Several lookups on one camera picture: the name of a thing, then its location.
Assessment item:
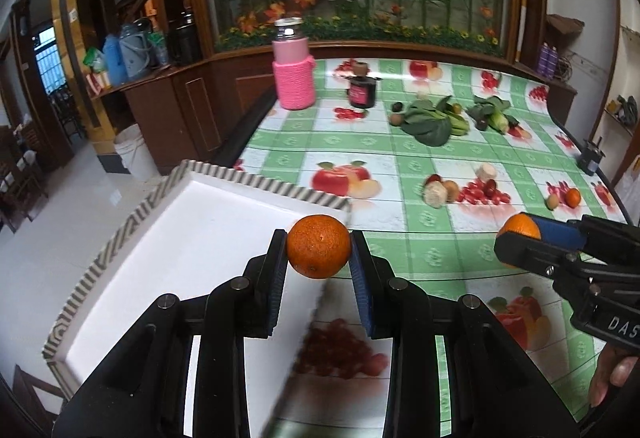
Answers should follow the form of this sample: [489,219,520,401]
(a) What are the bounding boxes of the fruit-print green checkered tablecloth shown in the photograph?
[235,59,628,418]

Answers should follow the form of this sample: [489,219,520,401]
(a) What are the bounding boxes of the white tray with striped rim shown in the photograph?
[42,161,352,397]

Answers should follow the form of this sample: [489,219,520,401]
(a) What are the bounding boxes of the black box at table edge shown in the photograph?
[577,138,604,176]

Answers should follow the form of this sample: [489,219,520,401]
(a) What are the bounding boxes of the blue plastic jug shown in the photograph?
[103,34,128,87]

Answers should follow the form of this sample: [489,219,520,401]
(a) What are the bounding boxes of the purple bottles on shelf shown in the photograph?
[536,42,559,80]

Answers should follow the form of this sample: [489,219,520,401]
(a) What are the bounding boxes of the large orange fruit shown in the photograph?
[286,215,352,280]

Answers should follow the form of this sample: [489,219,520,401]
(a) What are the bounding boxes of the black jar with pink label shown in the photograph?
[347,76,378,109]

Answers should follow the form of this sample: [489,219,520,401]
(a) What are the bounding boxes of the white plastic bucket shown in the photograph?
[114,124,160,182]

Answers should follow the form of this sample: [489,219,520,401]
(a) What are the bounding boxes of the beige peeled fruit chunk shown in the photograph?
[423,181,448,208]

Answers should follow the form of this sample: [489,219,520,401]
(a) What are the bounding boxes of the pink knitted-sleeve bottle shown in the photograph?
[272,16,316,111]

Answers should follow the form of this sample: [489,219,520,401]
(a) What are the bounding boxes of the right hand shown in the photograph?
[588,344,638,408]

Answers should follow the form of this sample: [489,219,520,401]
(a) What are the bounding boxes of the brown kiwi fruit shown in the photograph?
[388,113,404,126]

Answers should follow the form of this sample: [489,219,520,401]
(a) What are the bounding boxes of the green leafy vegetable pile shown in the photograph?
[399,97,471,146]

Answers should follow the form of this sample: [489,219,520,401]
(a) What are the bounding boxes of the small orange fruit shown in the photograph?
[497,213,541,240]

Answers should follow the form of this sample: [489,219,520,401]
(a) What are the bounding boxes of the wooden cabinet counter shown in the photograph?
[89,48,281,177]

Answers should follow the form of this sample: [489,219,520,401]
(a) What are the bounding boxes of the orange fruit on table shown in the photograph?
[564,188,582,210]

